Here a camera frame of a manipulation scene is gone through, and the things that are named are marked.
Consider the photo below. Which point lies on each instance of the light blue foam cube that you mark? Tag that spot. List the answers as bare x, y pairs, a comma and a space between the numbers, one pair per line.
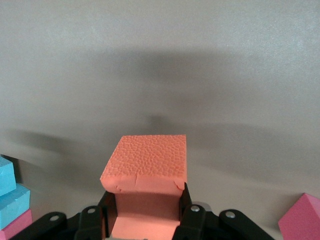
6, 175
13, 207

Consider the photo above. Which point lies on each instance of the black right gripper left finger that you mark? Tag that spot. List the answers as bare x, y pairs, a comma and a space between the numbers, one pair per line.
90, 222

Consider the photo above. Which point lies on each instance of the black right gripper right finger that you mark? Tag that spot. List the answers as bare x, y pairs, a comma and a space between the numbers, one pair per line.
192, 222

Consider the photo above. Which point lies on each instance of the orange foam cube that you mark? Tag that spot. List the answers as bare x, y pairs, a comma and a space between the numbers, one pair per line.
150, 160

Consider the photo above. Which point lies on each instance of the red foam cube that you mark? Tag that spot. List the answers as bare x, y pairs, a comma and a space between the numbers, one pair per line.
302, 220
15, 227

